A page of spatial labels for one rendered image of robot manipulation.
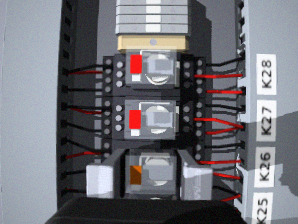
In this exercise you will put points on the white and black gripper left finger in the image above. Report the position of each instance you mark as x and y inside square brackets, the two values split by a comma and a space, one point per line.
[107, 179]

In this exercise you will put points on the grey relay with orange button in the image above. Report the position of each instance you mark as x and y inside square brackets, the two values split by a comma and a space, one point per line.
[150, 171]

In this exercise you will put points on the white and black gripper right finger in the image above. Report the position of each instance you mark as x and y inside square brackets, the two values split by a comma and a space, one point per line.
[197, 181]

